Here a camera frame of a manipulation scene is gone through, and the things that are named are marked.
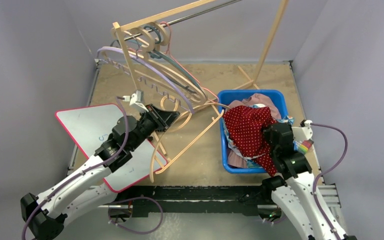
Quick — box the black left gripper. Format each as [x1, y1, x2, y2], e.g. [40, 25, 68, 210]
[129, 104, 179, 151]

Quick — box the red polka dot dress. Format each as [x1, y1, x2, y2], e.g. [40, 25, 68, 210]
[222, 105, 277, 177]

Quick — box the blue floral garment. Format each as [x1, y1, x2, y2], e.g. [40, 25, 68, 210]
[221, 115, 298, 169]

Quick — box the cream hanger of dress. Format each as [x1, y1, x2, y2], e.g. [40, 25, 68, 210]
[141, 105, 235, 186]

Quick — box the cream wooden hanger front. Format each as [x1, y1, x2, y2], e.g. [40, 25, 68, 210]
[96, 22, 208, 109]

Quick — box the pink pleated skirt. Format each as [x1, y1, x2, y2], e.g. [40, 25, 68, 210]
[225, 93, 282, 153]

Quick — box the teal hanger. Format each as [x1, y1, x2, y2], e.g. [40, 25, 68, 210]
[125, 22, 205, 98]

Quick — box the white cloth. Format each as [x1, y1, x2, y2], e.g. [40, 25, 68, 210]
[251, 103, 267, 108]

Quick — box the pink wire hanger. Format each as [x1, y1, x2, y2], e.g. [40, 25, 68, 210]
[159, 21, 219, 103]

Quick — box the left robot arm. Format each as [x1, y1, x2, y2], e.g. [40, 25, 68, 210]
[20, 104, 180, 240]

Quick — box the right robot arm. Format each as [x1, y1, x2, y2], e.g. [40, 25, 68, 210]
[260, 120, 356, 240]

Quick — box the marker pen pack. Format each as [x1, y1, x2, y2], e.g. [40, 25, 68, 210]
[294, 139, 314, 155]

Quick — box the red-edged whiteboard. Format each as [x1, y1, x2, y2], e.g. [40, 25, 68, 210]
[55, 104, 155, 193]

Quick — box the blue plastic bin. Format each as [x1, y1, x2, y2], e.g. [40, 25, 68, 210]
[217, 89, 289, 174]

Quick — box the metal rack rod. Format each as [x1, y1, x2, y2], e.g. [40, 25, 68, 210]
[110, 0, 241, 39]

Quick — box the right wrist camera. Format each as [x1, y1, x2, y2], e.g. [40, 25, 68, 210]
[291, 120, 313, 142]

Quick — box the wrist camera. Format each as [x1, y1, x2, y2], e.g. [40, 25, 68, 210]
[121, 90, 148, 114]
[291, 120, 313, 142]

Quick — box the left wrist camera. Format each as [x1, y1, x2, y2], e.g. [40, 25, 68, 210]
[121, 90, 148, 114]

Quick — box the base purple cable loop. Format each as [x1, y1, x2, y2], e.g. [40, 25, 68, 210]
[107, 197, 164, 235]

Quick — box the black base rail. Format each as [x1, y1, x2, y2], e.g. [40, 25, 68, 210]
[114, 176, 287, 219]

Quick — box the wooden clothes rack frame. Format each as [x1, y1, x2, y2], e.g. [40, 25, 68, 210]
[110, 0, 291, 157]

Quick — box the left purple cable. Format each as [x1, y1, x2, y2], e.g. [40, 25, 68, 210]
[21, 96, 130, 240]

